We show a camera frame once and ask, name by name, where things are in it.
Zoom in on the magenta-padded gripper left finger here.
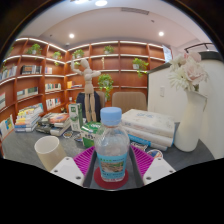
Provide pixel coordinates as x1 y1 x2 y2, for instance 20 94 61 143
49 145 98 188

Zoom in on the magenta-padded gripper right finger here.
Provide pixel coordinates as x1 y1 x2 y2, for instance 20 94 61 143
129 144 177 188

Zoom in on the clear blue-capped water bottle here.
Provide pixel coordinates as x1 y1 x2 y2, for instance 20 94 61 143
93 106 131 183

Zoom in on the small painted pebble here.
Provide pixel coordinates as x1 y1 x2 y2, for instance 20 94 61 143
145 148 164 160
130 141 149 152

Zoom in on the cream cup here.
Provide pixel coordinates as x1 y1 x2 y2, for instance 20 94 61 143
34 135 68 172

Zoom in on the white blue-edged book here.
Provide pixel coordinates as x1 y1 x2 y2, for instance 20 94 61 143
122 124 176 152

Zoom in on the green white box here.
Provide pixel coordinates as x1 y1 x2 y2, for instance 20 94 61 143
80 121 102 149

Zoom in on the dark magazine stack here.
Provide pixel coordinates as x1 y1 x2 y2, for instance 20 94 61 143
35 112 72 137

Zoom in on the tall green white carton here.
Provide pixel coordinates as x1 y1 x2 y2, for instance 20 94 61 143
68 102 84 133

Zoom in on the white jug vase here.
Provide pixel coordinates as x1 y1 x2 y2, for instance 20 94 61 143
173 89 208 153

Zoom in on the colourful book stack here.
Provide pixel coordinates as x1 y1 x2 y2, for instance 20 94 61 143
13 103 45 133

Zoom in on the dark blue chair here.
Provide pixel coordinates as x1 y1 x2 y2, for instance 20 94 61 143
75 91 102 123

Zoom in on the beige chair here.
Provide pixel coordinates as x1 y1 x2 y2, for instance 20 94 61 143
111 91 148 115

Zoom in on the wooden artist mannequin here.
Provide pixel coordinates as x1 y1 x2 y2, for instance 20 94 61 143
70 58 102 124

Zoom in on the wooden shelf unit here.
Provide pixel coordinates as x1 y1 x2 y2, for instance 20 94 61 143
0 36 166 141

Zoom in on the pink white flower bouquet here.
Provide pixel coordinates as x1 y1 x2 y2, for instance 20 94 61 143
167 50 209 93

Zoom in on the ceiling air vent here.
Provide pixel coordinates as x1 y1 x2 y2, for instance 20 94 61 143
120 7 150 16

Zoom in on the ceiling chandelier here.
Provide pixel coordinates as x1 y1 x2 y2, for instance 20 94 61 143
69 0 108 8

